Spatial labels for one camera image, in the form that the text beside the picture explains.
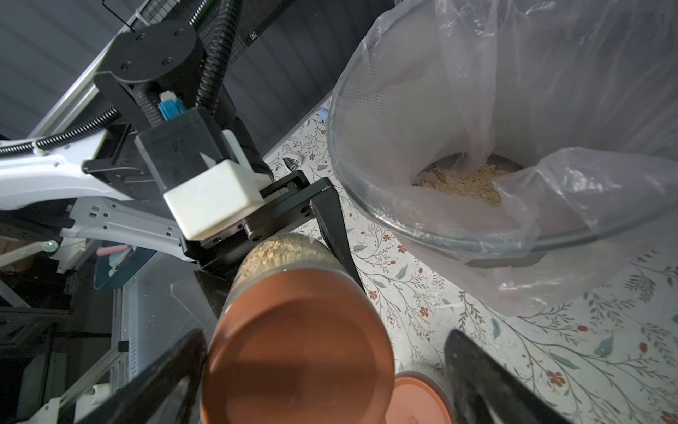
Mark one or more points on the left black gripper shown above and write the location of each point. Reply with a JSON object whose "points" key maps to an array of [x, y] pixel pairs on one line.
{"points": [[287, 206]]}

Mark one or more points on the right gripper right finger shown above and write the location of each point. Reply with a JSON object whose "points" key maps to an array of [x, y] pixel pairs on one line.
{"points": [[483, 391]]}

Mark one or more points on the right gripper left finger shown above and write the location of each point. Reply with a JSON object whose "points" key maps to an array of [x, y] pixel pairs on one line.
{"points": [[174, 379]]}

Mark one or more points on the oatmeal glass jar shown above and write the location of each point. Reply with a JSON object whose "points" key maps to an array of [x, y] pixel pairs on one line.
{"points": [[281, 253]]}

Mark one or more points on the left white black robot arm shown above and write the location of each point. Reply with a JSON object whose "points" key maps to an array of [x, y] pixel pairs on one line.
{"points": [[90, 181]]}

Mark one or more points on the small black white clip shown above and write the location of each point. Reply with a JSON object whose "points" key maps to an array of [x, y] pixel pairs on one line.
{"points": [[293, 162]]}

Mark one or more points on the small blue object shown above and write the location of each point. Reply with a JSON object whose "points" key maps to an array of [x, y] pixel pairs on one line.
{"points": [[323, 115]]}

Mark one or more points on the floral table mat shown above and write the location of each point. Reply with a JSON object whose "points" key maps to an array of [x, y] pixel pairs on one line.
{"points": [[609, 356]]}

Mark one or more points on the grey trash bin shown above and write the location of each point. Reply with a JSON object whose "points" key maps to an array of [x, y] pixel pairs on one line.
{"points": [[523, 154]]}

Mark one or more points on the clear plastic bin liner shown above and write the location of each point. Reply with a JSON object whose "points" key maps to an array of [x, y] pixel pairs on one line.
{"points": [[609, 30]]}

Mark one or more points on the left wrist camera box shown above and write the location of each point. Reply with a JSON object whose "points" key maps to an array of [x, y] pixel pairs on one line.
{"points": [[207, 180]]}

